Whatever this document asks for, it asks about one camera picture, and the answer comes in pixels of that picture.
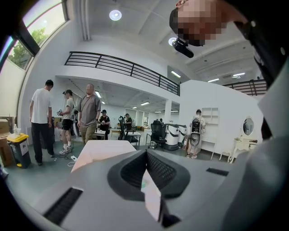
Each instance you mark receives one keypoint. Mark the large window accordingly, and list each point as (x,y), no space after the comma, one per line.
(34,29)

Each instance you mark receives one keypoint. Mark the black and white backpack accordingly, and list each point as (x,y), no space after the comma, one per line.
(196,125)

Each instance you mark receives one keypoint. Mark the white vanity table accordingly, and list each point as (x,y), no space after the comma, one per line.
(239,145)

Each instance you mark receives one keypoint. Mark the black head-mounted camera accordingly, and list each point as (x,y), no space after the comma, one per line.
(183,48)

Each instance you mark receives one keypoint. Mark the white open shelf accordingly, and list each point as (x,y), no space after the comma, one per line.
(211,126)

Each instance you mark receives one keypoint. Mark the grey bin with yellow lid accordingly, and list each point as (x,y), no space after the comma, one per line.
(20,151)

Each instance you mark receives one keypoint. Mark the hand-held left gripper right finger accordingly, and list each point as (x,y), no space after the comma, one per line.
(178,180)

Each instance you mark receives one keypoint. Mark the white power strip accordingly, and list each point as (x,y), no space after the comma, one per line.
(73,159)

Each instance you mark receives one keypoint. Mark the person's head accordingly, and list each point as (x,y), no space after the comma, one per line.
(198,20)

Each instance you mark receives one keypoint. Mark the cardboard boxes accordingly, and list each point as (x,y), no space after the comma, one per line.
(4,135)

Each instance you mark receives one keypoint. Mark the round ceiling lamp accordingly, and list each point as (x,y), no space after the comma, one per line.
(171,41)
(115,15)

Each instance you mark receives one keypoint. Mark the white mobile robot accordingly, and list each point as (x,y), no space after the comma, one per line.
(182,134)
(172,135)

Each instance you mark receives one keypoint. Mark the black office chair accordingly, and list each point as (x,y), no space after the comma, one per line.
(123,130)
(158,133)

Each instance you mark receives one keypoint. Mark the black balcony railing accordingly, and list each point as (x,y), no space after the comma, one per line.
(250,86)
(126,67)

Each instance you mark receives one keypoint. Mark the clear plastic bottle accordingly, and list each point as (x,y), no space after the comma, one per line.
(15,129)

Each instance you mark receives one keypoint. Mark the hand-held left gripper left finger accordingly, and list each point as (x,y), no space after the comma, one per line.
(117,178)

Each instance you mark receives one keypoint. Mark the oval vanity mirror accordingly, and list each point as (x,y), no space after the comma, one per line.
(248,126)

